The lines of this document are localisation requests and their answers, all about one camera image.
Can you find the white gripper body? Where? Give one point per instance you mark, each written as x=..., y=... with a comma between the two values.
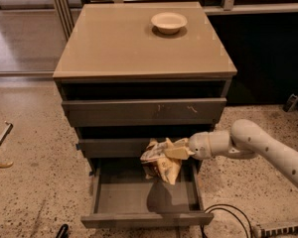
x=200, y=146

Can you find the grey bottom drawer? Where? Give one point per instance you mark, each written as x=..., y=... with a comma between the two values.
x=125, y=198

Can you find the grey drawer cabinet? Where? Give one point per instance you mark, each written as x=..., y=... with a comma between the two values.
x=115, y=53

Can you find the black object bottom edge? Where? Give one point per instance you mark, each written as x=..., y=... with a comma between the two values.
x=63, y=232

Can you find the white paper bowl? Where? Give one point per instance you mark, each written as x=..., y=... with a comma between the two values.
x=169, y=23

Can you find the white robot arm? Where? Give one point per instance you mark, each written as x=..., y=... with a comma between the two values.
x=244, y=140

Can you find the grey drawer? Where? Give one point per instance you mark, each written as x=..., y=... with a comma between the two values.
x=95, y=113
x=113, y=148
x=125, y=198

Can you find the grey top drawer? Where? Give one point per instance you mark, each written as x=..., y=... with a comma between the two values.
x=95, y=113

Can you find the small grey floor device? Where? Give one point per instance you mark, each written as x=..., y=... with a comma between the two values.
x=291, y=103

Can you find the metal window frame post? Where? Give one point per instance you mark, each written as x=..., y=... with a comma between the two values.
x=65, y=15

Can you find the grey middle drawer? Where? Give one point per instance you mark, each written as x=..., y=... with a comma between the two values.
x=113, y=148

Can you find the metal stand leg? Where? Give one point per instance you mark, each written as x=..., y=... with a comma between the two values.
x=7, y=130

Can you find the brown chip bag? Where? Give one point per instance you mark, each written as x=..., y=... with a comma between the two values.
x=156, y=164

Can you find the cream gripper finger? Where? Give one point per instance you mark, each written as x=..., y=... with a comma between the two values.
x=180, y=153

